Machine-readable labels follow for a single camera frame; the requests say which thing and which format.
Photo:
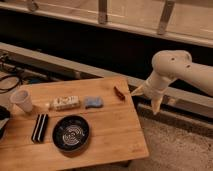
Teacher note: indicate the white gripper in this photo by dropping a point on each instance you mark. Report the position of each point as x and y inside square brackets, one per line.
[154, 88]

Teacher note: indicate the black white striped eraser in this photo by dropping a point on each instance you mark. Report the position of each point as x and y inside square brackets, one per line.
[40, 128]

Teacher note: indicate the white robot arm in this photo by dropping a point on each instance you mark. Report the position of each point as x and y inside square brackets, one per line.
[168, 66]

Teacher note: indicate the red brown small tool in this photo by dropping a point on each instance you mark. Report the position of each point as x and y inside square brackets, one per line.
[119, 94]

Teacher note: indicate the blue sponge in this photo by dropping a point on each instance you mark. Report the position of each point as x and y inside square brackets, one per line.
[93, 102]

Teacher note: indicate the black round bowl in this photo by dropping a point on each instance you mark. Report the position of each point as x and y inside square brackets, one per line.
[71, 133]

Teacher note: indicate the white paper cup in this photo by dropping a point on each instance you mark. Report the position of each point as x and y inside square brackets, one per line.
[22, 99]

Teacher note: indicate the dark object at left edge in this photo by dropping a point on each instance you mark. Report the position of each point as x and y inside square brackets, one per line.
[4, 118]

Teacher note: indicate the metal bracket right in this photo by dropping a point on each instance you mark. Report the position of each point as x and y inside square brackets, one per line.
[165, 16]

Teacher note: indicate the metal bracket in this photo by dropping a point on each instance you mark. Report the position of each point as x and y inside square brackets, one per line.
[102, 11]
[165, 16]

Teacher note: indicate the metal bracket middle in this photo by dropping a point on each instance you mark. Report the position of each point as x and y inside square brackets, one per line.
[102, 11]

